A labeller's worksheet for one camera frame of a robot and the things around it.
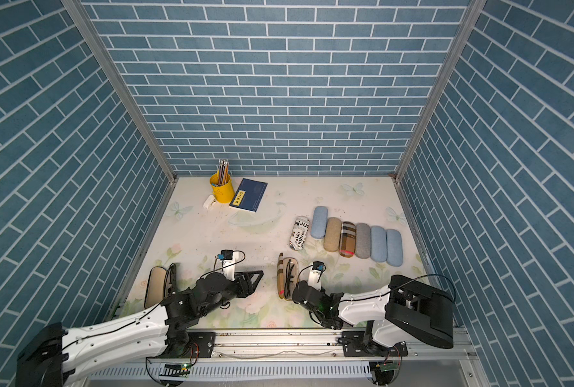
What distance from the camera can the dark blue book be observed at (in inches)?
43.5

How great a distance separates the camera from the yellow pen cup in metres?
1.06

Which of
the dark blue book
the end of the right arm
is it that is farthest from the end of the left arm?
the dark blue book
